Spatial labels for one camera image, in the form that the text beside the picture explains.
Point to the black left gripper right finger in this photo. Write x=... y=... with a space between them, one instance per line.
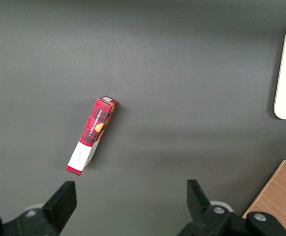
x=198 y=201

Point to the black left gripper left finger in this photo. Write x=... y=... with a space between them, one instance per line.
x=62 y=204

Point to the wooden two-drawer cabinet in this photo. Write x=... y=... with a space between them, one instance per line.
x=280 y=189

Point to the red plaid cookie box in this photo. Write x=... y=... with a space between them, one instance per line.
x=93 y=134

